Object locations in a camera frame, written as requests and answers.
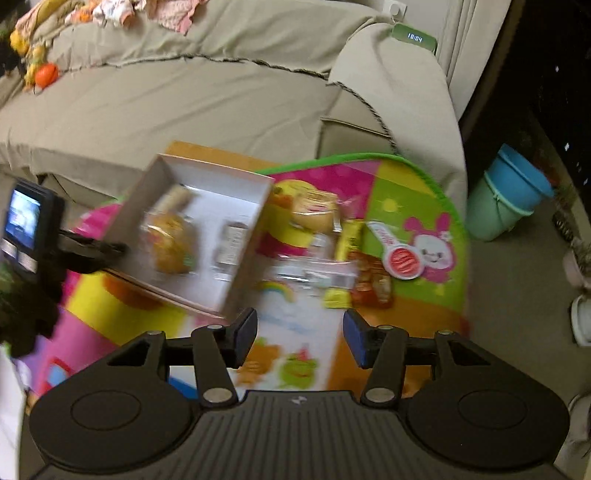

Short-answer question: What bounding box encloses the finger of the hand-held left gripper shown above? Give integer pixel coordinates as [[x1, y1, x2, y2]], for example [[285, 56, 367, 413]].
[[58, 230, 129, 274]]

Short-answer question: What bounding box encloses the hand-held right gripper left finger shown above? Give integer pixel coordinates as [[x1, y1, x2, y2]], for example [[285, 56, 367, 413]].
[[106, 308, 259, 409]]

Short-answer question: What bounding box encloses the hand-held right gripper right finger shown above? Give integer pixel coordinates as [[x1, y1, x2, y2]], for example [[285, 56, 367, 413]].
[[342, 309, 486, 409]]

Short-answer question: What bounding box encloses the red snack packet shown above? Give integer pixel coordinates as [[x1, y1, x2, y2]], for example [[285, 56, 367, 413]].
[[348, 249, 396, 308]]

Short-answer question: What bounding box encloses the clear long snack packet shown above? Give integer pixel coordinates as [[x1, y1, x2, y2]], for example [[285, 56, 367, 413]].
[[267, 256, 357, 291]]

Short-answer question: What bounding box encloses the yellow snack packet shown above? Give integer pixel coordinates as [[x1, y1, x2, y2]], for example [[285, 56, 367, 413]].
[[323, 219, 366, 308]]

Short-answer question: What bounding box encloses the red and white packet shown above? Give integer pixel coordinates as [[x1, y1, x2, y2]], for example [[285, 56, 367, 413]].
[[366, 220, 426, 281]]

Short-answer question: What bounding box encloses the bun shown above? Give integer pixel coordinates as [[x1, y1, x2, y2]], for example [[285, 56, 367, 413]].
[[287, 188, 343, 235], [140, 210, 198, 276]]

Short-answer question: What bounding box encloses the cardboard box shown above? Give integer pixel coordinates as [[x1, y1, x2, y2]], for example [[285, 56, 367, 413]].
[[99, 154, 277, 322]]

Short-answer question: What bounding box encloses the person's left hand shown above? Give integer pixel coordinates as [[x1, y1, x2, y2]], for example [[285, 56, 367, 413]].
[[0, 270, 62, 358]]

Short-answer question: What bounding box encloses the small white snack packet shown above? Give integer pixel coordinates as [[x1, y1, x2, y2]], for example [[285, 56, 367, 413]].
[[210, 222, 249, 283]]

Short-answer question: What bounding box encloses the orange toy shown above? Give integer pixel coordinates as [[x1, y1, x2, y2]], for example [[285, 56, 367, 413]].
[[34, 62, 61, 89]]

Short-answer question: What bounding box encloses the colourful cartoon play mat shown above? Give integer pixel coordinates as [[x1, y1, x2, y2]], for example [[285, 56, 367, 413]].
[[28, 152, 472, 403]]

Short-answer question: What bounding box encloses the beige sofa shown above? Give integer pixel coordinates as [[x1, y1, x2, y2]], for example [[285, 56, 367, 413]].
[[0, 0, 469, 333]]

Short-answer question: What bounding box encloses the green bucket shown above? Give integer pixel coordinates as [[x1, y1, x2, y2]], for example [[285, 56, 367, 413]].
[[465, 171, 539, 243]]

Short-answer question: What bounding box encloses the yellow plush toy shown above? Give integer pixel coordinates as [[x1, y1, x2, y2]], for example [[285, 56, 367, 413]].
[[9, 0, 66, 88]]

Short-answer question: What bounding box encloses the white container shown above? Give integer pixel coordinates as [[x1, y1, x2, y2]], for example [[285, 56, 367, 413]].
[[570, 295, 591, 347]]

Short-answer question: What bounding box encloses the blue bucket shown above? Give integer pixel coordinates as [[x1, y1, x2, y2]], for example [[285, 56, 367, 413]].
[[482, 143, 556, 209]]

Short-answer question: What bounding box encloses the pink pot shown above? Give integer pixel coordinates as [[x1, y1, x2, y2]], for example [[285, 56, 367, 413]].
[[562, 240, 591, 289]]

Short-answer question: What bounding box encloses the floral clothing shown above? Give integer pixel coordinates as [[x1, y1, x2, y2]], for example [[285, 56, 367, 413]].
[[64, 0, 209, 37]]

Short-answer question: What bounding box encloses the green digital clock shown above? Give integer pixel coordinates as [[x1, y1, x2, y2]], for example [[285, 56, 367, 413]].
[[391, 23, 439, 55]]

